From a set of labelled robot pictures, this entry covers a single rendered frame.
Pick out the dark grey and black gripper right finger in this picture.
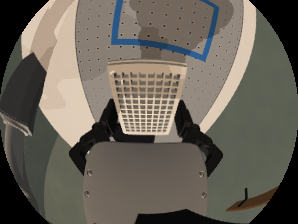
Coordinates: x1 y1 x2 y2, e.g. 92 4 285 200
174 100 223 177

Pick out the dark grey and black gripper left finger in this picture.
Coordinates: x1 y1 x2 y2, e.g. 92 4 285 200
69 99 118 176

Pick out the blue tape outline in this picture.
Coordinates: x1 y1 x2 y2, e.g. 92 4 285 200
111 0 219 62

